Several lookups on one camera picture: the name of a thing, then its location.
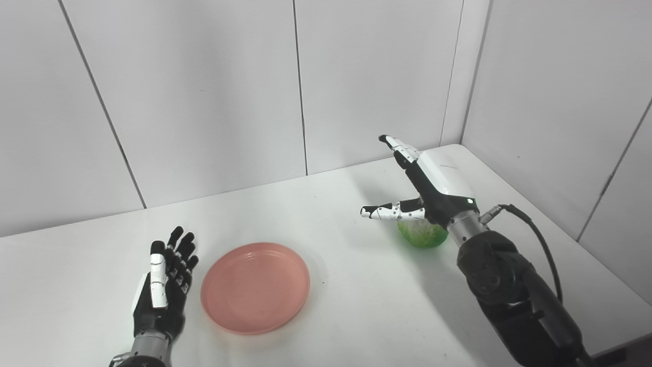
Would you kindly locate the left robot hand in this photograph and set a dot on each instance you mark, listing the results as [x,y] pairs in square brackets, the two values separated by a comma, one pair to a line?
[163,285]

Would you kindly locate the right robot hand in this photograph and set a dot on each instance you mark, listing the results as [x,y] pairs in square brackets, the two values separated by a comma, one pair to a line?
[433,188]

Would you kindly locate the green white cabbage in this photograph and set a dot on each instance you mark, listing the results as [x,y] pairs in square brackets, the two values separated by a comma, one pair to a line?
[423,233]

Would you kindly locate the pink plate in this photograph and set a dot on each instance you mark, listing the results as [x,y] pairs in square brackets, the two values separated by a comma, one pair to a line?
[255,288]

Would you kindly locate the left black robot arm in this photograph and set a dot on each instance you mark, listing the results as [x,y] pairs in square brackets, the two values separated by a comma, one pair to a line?
[141,354]

